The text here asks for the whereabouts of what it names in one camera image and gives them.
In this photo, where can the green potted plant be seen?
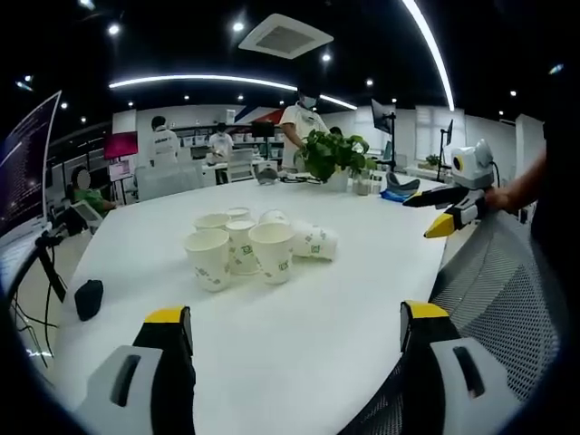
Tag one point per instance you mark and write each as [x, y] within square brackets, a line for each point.
[333, 156]

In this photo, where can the pink screen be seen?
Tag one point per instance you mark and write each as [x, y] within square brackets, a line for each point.
[121, 145]

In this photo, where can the thin black monitor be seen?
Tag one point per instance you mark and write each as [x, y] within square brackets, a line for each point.
[449, 132]

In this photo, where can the ceiling air vent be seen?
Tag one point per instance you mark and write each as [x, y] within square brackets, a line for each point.
[285, 36]

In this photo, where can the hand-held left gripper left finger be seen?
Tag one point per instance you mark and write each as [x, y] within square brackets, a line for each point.
[136, 385]

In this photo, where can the computer monitor with text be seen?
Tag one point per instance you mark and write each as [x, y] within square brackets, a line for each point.
[25, 167]

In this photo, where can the person's right hand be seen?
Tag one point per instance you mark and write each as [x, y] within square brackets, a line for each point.
[503, 198]

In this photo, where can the black monitor on stand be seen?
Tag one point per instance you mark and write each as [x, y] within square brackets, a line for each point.
[381, 117]

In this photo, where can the white table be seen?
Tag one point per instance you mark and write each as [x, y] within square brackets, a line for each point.
[294, 344]

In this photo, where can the group of white paper cups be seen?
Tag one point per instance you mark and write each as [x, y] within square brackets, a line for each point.
[272, 254]

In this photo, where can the black pouch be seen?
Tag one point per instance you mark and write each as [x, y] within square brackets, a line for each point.
[89, 300]

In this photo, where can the grey curved object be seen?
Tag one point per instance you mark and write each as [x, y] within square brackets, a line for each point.
[403, 185]

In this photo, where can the white chair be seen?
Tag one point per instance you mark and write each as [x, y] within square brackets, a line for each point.
[86, 216]

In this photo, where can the grey mesh office chair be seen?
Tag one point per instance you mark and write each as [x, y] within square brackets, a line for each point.
[503, 290]

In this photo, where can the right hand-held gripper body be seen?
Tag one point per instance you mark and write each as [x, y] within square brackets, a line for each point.
[473, 165]

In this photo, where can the blue cloth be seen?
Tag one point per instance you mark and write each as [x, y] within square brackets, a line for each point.
[392, 196]

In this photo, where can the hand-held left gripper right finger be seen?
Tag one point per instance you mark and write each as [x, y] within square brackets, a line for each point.
[435, 385]

